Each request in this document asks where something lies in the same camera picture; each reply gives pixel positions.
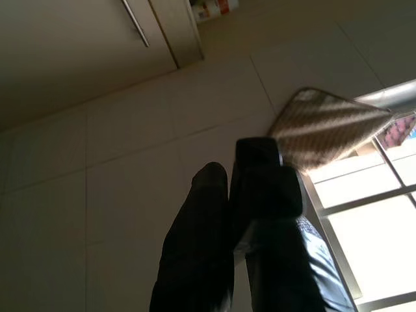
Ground grey pipe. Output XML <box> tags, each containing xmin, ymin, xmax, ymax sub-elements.
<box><xmin>354</xmin><ymin>79</ymin><xmax>416</xmax><ymax>111</ymax></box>

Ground woven checked brown board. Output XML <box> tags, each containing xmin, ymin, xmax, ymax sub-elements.
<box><xmin>266</xmin><ymin>86</ymin><xmax>393</xmax><ymax>173</ymax></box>

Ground aluminium window frame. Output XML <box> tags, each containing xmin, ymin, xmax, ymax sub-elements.
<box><xmin>304</xmin><ymin>110</ymin><xmax>416</xmax><ymax>312</ymax></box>

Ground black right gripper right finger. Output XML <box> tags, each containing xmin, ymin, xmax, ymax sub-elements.
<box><xmin>245</xmin><ymin>164</ymin><xmax>328</xmax><ymax>312</ymax></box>

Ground silver cabinet bar handle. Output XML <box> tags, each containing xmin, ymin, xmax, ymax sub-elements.
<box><xmin>122</xmin><ymin>0</ymin><xmax>151</xmax><ymax>48</ymax></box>

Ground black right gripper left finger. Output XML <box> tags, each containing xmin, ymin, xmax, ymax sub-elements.
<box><xmin>148</xmin><ymin>161</ymin><xmax>235</xmax><ymax>312</ymax></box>

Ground food boxes on shelf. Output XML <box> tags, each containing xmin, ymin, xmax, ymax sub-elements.
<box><xmin>191</xmin><ymin>0</ymin><xmax>240</xmax><ymax>22</ymax></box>

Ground black rectangular block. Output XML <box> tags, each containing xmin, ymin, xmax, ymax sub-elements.
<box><xmin>228</xmin><ymin>137</ymin><xmax>287</xmax><ymax>259</ymax></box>

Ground beige wall cabinet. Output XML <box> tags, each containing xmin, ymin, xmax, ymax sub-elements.
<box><xmin>0</xmin><ymin>0</ymin><xmax>205</xmax><ymax>133</ymax></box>

